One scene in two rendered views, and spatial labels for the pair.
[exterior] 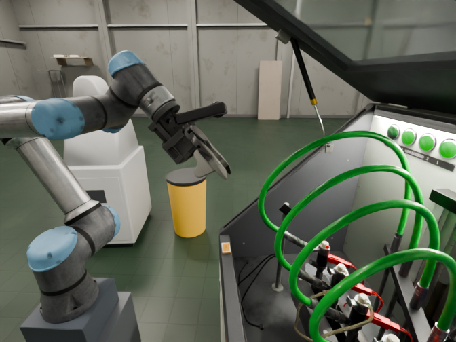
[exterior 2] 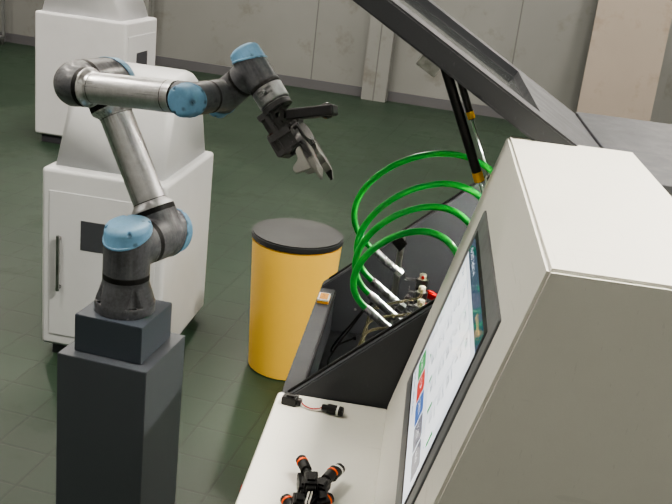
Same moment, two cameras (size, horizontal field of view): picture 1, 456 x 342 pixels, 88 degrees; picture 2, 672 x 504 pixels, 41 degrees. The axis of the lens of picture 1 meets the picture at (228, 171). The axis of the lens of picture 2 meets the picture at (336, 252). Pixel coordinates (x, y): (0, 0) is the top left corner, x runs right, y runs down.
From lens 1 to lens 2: 1.52 m
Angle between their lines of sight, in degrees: 9
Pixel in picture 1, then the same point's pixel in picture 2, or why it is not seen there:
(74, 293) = (137, 291)
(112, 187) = not seen: hidden behind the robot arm
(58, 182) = (137, 165)
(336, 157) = not seen: hidden behind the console
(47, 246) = (126, 227)
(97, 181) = (115, 207)
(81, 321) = (140, 323)
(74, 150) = (84, 136)
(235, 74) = not seen: outside the picture
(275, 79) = (650, 15)
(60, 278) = (131, 265)
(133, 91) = (250, 81)
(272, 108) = (627, 106)
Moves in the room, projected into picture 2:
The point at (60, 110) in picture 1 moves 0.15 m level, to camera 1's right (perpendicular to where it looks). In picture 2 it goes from (193, 94) to (259, 104)
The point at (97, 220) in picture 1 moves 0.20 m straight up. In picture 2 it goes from (170, 220) to (174, 144)
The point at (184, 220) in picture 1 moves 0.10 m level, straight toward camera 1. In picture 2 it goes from (275, 335) to (274, 345)
